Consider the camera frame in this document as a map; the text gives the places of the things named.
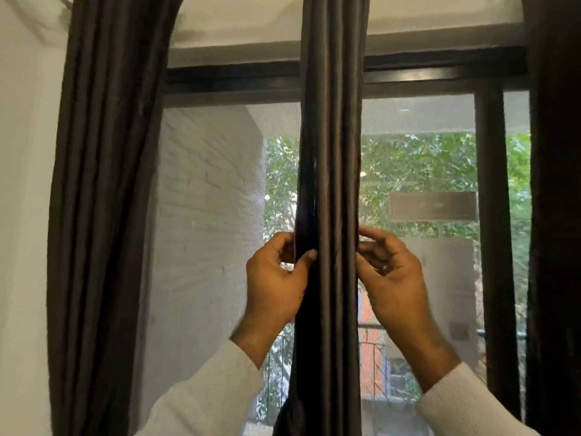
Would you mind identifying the person's right hand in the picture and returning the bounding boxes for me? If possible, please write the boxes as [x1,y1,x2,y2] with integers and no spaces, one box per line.
[355,225,462,394]

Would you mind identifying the person's left hand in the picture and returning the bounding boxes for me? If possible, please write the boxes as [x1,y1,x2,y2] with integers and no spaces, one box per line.
[230,231,318,368]

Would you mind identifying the dark brown curtain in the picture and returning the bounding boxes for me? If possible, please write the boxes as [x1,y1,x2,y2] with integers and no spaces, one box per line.
[46,0,186,436]
[273,0,371,436]
[520,0,581,436]

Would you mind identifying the person's right forearm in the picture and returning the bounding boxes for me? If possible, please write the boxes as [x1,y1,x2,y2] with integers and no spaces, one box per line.
[417,362,540,436]

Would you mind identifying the person's left forearm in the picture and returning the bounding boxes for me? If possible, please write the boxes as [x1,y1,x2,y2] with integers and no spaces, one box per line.
[134,340,266,436]

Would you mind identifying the orange brick building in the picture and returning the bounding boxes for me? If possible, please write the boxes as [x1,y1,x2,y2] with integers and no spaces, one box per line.
[358,290,392,398]

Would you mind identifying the large grey paper notice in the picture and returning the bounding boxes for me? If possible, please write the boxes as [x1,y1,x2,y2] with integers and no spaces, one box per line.
[399,237,480,371]

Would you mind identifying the black metal balcony railing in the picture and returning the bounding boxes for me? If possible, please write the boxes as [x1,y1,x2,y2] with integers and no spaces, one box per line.
[255,323,528,424]

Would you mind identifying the small grey paper notice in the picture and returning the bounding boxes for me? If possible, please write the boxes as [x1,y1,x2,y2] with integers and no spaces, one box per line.
[388,191,479,223]

